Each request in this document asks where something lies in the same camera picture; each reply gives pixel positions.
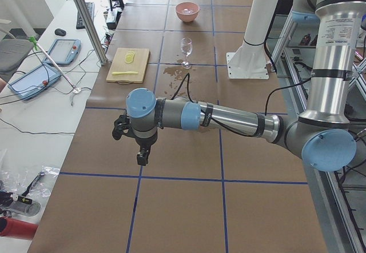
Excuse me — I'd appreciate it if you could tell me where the blue teach pendant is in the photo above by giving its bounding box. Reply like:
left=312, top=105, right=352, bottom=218
left=47, top=39, right=81, bottom=66
left=8, top=63, right=61, bottom=101

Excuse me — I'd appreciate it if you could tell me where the glass jar black label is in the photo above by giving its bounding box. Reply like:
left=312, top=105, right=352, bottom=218
left=5, top=198, right=41, bottom=216

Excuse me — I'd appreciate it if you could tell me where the black keyboard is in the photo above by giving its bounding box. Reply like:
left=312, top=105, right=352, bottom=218
left=75, top=1, right=96, bottom=30

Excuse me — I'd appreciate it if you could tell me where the bamboo cutting board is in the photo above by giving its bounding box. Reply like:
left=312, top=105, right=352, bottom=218
left=106, top=48, right=150, bottom=83

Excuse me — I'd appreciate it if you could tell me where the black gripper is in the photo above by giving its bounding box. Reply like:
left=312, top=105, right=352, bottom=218
left=112, top=115, right=157, bottom=166

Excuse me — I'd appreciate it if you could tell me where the blue teach pendant near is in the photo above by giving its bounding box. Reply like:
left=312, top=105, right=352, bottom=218
left=8, top=63, right=61, bottom=101

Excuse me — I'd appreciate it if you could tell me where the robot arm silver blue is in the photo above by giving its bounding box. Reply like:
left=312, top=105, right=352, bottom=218
left=112, top=0, right=365, bottom=171

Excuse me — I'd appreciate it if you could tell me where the blue teach pendant far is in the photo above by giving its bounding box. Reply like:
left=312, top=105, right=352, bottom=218
left=47, top=39, right=81, bottom=66

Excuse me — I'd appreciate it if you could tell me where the red cylinder bottle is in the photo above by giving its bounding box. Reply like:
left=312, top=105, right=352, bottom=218
left=1, top=217, right=38, bottom=240

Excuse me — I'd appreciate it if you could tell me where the black computer mouse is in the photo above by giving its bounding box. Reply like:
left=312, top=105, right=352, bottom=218
left=54, top=29, right=66, bottom=37

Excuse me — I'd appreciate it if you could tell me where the aluminium frame post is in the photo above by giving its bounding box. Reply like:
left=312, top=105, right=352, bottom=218
left=74, top=0, right=108, bottom=66

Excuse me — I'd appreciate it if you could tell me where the grey office chair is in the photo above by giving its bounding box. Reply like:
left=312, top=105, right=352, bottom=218
left=1, top=27, right=33, bottom=74

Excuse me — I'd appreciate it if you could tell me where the yellow plastic knife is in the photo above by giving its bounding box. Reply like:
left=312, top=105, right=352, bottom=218
left=112, top=71, right=139, bottom=75

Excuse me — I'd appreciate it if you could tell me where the clear plastic bag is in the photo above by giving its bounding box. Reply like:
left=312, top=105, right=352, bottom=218
left=1, top=166, right=60, bottom=199

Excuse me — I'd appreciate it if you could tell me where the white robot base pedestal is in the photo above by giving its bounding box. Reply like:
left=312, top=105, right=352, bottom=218
left=226, top=0, right=279, bottom=79

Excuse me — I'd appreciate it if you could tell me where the clear wine glass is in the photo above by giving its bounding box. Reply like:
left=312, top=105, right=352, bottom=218
left=180, top=38, right=193, bottom=69

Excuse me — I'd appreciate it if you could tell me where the pink bowl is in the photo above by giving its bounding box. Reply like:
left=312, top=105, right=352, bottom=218
left=175, top=2, right=200, bottom=23

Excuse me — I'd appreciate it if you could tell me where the white rod green tip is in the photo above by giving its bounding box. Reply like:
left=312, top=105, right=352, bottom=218
left=28, top=37, right=81, bottom=94

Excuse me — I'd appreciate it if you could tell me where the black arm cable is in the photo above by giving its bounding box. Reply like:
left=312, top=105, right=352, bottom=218
left=171, top=72, right=312, bottom=136

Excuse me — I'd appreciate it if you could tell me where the clear ice cubes pile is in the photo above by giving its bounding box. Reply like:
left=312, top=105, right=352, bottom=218
left=181, top=9, right=194, bottom=15

